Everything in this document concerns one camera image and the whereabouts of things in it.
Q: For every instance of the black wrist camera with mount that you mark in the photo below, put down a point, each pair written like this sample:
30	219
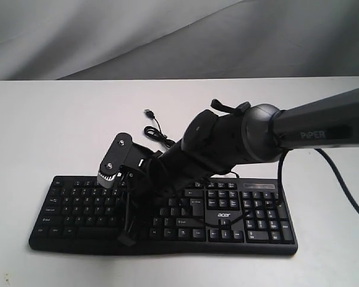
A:
122	156

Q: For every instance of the grey piper right arm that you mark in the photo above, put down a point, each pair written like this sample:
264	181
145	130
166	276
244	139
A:
217	140

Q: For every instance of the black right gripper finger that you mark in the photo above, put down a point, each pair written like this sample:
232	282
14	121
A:
124	236
136	223

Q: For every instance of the black acer keyboard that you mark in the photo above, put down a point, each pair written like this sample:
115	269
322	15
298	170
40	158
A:
214	216

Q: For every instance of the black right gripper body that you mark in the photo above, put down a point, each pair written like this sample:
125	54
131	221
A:
145	182

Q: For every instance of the grey backdrop cloth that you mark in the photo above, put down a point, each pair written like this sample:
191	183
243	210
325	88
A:
145	40

